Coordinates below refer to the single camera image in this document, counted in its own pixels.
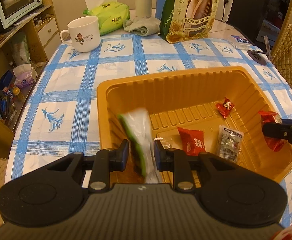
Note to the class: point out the white cartoon mug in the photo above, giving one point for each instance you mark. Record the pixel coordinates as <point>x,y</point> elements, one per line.
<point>83,34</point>

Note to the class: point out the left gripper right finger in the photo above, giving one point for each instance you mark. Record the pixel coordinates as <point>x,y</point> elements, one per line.
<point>179,163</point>

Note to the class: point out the sunflower seed bag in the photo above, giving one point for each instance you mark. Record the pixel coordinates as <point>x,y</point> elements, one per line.
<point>185,20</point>

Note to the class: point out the green tissue pack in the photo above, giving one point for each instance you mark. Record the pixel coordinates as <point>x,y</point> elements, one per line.
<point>111,14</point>

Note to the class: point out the red pillow snack packet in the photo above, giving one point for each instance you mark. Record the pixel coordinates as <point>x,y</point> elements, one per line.
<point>192,141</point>

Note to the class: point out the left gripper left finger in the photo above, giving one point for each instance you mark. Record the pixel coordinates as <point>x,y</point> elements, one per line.
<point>103,163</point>

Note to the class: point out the wooden shelf cabinet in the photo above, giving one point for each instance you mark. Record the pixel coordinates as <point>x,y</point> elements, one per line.
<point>28,45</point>

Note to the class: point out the clear green long packet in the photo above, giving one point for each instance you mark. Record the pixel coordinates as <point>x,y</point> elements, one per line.
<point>137,126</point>

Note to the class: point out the purple tissue box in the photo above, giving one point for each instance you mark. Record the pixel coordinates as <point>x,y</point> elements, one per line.
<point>25,75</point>

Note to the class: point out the blue checked tablecloth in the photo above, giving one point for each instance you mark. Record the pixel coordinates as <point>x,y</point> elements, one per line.
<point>60,116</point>

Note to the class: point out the large red snack packet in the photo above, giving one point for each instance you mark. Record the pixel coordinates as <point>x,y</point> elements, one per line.
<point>269,116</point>

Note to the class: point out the phone stand with round base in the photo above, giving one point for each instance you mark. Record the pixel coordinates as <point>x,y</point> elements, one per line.
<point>257,56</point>

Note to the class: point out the small red candy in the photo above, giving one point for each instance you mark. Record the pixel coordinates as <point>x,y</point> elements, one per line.
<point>225,107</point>

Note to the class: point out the small clear blue box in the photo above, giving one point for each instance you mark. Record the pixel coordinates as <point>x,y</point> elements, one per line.
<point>239,42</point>

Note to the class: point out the orange plastic tray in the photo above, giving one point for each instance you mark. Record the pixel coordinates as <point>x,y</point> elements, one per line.
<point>187,99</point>

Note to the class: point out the small clear nougat packet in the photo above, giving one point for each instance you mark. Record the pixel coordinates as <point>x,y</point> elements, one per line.
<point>167,143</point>

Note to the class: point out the grey folded cloth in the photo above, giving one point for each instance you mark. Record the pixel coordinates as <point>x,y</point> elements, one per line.
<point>142,26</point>

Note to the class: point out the black white appliance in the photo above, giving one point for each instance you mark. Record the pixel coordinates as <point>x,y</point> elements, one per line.
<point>245,15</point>

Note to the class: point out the grey mixed nuts packet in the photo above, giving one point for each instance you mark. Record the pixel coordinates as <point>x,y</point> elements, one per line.
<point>229,141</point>

